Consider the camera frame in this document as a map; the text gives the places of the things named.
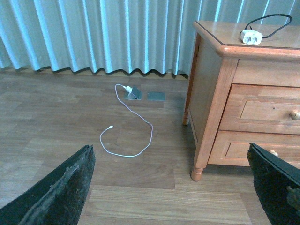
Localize white floor charger with cable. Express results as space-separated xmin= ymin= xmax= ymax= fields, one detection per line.
xmin=99 ymin=84 xmax=154 ymax=158

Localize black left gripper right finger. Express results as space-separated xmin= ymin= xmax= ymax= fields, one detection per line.
xmin=247 ymin=143 xmax=300 ymax=225

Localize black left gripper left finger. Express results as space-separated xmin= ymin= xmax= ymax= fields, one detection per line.
xmin=0 ymin=145 xmax=96 ymax=225

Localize wooden nightstand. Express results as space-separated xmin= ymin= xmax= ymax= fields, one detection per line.
xmin=183 ymin=21 xmax=300 ymax=181

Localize wooden drawer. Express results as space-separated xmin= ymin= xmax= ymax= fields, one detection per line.
xmin=219 ymin=84 xmax=300 ymax=135
xmin=208 ymin=131 xmax=300 ymax=168

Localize closed grey floor socket cover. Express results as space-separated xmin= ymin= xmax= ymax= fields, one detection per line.
xmin=147 ymin=92 xmax=165 ymax=101

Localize open grey floor socket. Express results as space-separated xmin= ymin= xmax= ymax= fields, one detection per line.
xmin=124 ymin=86 xmax=142 ymax=100

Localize pale green curtain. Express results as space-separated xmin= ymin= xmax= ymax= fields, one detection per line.
xmin=0 ymin=0 xmax=300 ymax=75

